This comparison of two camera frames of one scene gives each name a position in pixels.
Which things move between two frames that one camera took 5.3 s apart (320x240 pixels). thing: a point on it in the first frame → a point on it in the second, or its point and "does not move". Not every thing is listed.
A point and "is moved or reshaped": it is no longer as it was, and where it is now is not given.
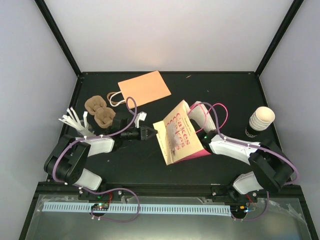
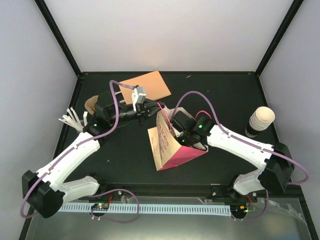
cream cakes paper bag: [179, 138] is moved or reshaped
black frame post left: [55, 31] does not move
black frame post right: [294, 8] does not move
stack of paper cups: [262, 118] does not move
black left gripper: [143, 132] → [143, 109]
